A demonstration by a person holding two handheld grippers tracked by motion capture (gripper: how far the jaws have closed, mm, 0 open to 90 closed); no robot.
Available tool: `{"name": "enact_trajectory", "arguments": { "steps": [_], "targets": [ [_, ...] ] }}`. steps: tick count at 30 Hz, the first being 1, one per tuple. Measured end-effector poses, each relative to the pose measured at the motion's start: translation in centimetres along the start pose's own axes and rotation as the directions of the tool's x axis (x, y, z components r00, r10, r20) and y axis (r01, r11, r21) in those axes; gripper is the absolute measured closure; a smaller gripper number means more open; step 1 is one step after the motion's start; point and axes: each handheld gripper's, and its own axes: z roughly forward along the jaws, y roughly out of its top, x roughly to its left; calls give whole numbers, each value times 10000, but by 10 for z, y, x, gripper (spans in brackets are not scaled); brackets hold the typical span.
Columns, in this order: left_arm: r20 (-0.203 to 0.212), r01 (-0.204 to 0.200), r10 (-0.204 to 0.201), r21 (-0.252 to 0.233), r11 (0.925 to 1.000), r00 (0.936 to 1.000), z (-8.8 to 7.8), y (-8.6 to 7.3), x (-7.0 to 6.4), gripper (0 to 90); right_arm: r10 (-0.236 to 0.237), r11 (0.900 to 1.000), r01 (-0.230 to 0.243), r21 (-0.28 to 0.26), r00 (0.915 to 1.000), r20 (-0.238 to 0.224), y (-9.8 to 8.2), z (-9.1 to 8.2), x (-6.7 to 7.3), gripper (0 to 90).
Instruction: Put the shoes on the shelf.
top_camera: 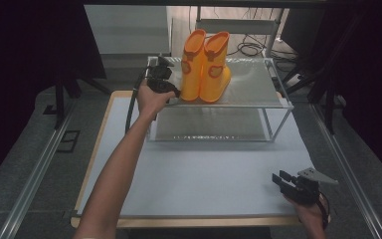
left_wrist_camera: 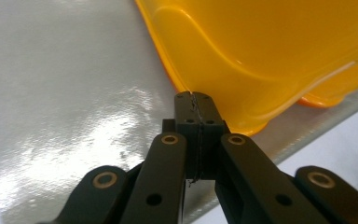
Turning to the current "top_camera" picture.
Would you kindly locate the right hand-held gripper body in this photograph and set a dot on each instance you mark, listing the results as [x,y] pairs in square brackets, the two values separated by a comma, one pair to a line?
[306,189]

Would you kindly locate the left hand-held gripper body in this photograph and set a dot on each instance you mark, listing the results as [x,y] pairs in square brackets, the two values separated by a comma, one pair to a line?
[159,76]

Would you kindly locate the yellow duck rain boot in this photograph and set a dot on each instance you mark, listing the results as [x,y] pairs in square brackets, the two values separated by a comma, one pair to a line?
[216,76]
[192,73]

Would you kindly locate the two-tier metal shoe rack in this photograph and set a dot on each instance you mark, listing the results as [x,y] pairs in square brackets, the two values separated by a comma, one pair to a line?
[252,86]

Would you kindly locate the person's left hand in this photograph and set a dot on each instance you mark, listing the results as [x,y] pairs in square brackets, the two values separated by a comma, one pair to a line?
[152,101]

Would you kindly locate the person's right hand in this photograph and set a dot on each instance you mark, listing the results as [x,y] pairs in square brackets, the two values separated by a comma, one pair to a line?
[308,214]

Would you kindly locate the white cabinet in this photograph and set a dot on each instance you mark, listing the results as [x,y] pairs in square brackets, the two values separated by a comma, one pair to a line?
[127,30]

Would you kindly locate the white table mat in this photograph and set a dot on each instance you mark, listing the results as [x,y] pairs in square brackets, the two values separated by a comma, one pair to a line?
[212,179]

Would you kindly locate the black stand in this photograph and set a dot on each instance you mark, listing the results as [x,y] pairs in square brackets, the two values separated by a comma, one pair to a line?
[328,99]
[59,99]

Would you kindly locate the aluminium rail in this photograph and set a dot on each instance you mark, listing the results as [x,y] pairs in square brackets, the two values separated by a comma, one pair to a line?
[351,152]
[33,179]

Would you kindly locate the grey metal stand frame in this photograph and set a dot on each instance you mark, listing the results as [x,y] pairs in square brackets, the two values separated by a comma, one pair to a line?
[245,26]

